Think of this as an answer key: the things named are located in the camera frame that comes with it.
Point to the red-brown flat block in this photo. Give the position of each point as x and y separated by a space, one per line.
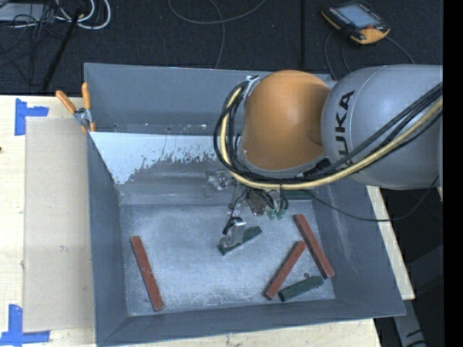
285 269
314 246
146 271

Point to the grey metal bin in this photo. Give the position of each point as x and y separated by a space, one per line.
188 259

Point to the pale flat board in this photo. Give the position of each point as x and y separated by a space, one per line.
54 212

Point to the dark green flat block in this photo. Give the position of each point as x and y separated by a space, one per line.
301 288
252 234

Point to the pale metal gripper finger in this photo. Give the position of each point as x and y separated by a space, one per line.
235 235

